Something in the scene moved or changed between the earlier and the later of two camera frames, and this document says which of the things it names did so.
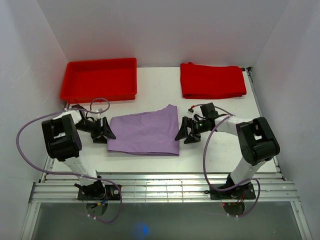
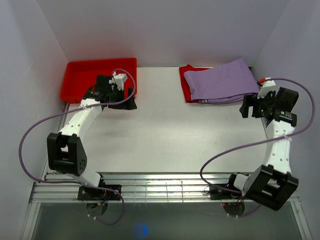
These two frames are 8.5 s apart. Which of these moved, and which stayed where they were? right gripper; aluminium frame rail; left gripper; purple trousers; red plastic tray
Moved: right gripper; purple trousers; left gripper
Stayed: aluminium frame rail; red plastic tray
